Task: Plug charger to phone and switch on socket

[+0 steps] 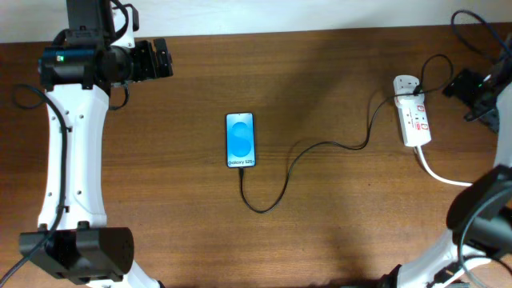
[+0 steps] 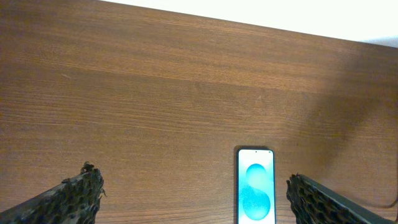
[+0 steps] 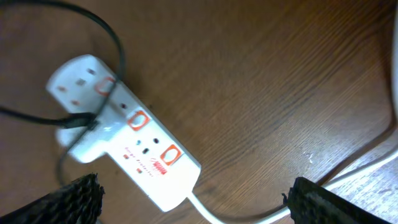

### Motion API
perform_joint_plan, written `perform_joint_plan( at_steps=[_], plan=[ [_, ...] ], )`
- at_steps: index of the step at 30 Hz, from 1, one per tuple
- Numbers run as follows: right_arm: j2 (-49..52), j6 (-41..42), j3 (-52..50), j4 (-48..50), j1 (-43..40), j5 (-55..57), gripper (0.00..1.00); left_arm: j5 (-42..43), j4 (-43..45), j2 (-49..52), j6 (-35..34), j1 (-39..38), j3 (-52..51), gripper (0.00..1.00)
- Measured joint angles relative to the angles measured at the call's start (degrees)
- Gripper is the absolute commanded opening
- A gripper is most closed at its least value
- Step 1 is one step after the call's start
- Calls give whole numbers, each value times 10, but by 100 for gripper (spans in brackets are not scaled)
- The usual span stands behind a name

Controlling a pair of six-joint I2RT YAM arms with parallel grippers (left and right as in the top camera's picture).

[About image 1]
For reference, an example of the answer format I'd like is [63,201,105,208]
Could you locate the black charger cable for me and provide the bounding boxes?
[238,54,455,214]

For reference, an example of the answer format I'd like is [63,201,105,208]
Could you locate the blue Galaxy smartphone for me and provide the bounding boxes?
[226,113,256,168]

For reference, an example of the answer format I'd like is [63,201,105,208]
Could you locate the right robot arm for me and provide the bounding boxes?
[378,58,511,287]

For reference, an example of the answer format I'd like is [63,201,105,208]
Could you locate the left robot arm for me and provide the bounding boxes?
[19,0,173,288]

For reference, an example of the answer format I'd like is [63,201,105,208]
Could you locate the white charger plug adapter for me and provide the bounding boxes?
[393,75,419,102]

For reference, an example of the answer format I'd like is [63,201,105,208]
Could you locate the white power strip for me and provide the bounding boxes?
[394,94,431,147]

